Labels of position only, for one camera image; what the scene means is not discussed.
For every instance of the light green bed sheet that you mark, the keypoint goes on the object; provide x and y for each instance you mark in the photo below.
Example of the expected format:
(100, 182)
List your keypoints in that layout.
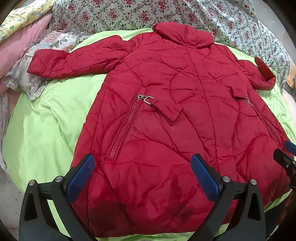
(46, 139)

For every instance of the red quilted jacket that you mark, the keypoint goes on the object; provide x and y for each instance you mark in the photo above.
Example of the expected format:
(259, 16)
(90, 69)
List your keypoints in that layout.
(161, 104)

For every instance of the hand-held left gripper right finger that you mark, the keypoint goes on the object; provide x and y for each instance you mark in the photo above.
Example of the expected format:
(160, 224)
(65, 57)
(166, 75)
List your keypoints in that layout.
(203, 176)

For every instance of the pale blue printed cloth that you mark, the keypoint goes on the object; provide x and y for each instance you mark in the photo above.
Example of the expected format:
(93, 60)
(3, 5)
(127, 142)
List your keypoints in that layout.
(248, 5)

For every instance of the yellow patterned pillow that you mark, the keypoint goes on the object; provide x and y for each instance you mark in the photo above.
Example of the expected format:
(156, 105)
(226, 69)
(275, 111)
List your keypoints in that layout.
(13, 20)

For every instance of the rose print floral duvet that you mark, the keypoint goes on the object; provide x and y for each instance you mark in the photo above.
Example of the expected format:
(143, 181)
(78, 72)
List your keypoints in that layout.
(115, 16)

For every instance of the pink cloth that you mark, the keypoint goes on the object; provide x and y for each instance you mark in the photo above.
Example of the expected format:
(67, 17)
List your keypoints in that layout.
(18, 51)

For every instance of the pastel floral ruffled pillow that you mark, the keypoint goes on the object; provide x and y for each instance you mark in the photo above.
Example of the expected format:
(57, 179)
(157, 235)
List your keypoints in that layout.
(46, 44)

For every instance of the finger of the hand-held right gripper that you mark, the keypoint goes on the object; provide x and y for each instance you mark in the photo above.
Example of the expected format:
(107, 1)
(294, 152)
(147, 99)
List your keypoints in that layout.
(290, 146)
(283, 160)

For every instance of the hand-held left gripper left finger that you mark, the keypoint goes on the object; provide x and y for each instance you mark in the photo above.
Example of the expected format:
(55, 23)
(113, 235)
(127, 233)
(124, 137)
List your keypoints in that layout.
(81, 172)

